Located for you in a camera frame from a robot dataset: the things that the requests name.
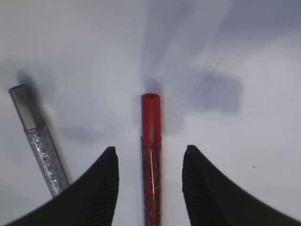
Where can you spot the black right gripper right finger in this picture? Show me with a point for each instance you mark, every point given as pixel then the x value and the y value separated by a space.
pixel 212 199

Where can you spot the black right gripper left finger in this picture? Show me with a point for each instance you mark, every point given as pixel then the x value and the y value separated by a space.
pixel 90 201

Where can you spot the silver glitter pen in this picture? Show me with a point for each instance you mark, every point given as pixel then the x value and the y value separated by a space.
pixel 39 138

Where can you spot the red glitter pen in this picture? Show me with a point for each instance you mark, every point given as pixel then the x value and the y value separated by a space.
pixel 151 158

